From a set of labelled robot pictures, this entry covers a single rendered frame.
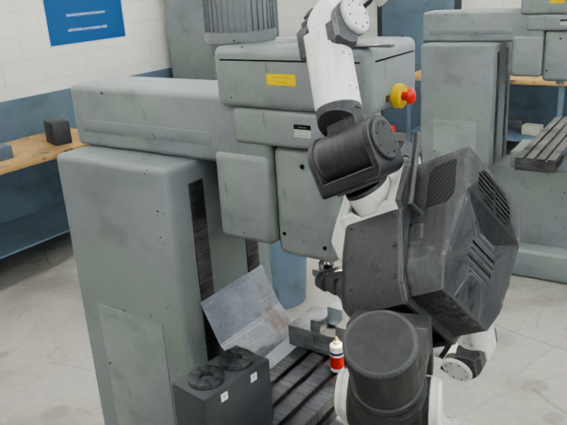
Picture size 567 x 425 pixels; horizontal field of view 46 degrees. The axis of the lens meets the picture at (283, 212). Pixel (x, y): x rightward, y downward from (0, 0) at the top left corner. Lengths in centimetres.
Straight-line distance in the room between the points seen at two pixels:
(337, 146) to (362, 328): 36
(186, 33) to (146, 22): 43
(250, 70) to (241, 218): 43
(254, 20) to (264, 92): 21
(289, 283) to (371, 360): 332
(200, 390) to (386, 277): 63
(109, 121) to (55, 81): 422
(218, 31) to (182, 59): 524
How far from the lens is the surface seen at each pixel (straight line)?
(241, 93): 177
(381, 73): 161
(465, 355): 166
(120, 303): 226
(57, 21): 644
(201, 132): 192
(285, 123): 172
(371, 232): 124
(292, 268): 426
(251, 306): 222
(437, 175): 127
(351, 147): 120
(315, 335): 206
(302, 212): 179
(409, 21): 875
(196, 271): 205
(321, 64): 129
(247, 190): 185
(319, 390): 194
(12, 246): 548
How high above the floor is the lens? 205
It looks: 20 degrees down
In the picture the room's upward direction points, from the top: 4 degrees counter-clockwise
